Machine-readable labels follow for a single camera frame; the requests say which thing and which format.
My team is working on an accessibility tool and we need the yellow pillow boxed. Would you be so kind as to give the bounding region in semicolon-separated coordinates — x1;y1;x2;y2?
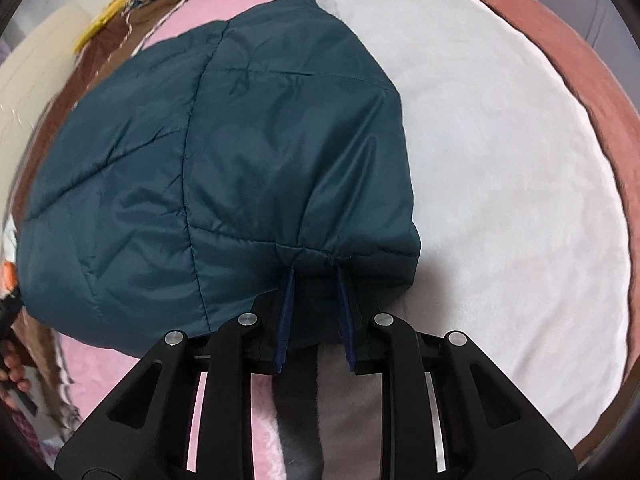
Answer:
74;0;128;54

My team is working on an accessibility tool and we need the white bed headboard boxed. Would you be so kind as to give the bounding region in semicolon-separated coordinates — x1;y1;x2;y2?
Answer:
0;4;91;211

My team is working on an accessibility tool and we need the person's left hand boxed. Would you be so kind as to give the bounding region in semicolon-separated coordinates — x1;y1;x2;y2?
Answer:
1;341;32;392

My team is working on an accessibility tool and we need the teal quilted puffer jacket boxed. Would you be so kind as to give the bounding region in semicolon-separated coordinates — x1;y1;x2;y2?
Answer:
16;0;421;356

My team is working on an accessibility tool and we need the orange white plastic bag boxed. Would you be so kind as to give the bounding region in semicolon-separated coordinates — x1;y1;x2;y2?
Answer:
0;260;17;295

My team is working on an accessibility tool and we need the red white checkered cloth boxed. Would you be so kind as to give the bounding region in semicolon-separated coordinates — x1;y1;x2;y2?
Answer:
0;393;47;466

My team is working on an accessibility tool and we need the striped brown pink bed blanket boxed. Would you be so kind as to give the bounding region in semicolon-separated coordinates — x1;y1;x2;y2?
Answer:
1;0;639;479

